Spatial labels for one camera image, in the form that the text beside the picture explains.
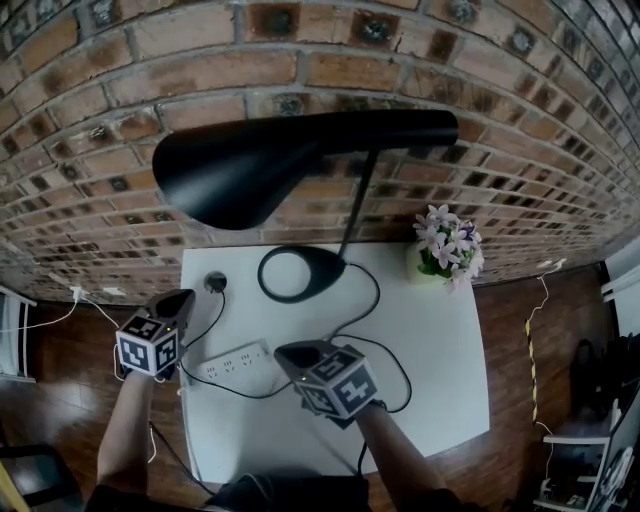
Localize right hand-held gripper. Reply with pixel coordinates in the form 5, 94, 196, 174
273, 340, 380, 431

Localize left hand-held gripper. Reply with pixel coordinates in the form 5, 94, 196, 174
115, 289, 197, 380

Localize black lamp cord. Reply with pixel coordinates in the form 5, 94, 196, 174
178, 262, 414, 414

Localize white power strip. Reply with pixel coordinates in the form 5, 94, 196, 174
198, 338, 276, 391

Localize black desk lamp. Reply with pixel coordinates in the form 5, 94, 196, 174
152, 109, 460, 305

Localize person's right forearm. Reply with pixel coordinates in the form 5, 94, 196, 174
354, 407, 451, 501

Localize person's left forearm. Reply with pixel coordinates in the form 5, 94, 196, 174
97, 372, 157, 494

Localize grey desk with white legs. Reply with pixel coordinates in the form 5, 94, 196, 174
532, 399, 640, 512

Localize white table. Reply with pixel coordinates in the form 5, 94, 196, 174
179, 243, 491, 485

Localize person's dark clothing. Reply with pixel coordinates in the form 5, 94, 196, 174
87, 472, 471, 512

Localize pale flowers in white vase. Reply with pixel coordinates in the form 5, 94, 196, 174
405, 203, 485, 295

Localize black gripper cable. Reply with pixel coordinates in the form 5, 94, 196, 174
356, 399, 389, 476
149, 422, 216, 495

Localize white shelf cable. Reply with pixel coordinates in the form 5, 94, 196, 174
0, 299, 79, 334

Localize yellow black striped cable cover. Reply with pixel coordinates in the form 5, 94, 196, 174
524, 319, 541, 425

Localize thin white wall cable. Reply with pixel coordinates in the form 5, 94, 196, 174
524, 273, 551, 324

